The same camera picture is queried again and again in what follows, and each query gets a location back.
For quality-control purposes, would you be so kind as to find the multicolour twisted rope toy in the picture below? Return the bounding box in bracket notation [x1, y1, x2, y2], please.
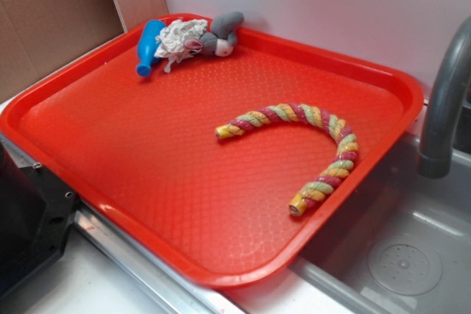
[215, 103, 359, 217]

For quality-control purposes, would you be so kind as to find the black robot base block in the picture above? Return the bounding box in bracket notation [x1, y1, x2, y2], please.
[1, 147, 79, 300]

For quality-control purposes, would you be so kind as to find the red plastic tray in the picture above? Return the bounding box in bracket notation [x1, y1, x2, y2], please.
[1, 27, 423, 289]

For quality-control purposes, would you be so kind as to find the grey plush mouse toy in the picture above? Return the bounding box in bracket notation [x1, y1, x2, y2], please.
[183, 11, 244, 57]

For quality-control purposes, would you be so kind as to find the white crumpled cloth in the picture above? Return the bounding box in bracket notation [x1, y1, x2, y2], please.
[154, 19, 208, 74]

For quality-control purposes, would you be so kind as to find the blue plastic bowling pin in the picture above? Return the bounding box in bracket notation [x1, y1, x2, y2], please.
[136, 20, 166, 77]

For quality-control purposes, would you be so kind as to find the grey sink faucet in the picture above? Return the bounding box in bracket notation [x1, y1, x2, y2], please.
[417, 18, 470, 179]

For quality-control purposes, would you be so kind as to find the grey toy sink basin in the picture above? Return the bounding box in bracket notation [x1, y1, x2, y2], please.
[291, 135, 470, 313]

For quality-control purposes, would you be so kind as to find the brown cardboard panel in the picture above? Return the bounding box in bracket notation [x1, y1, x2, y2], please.
[1, 0, 123, 101]

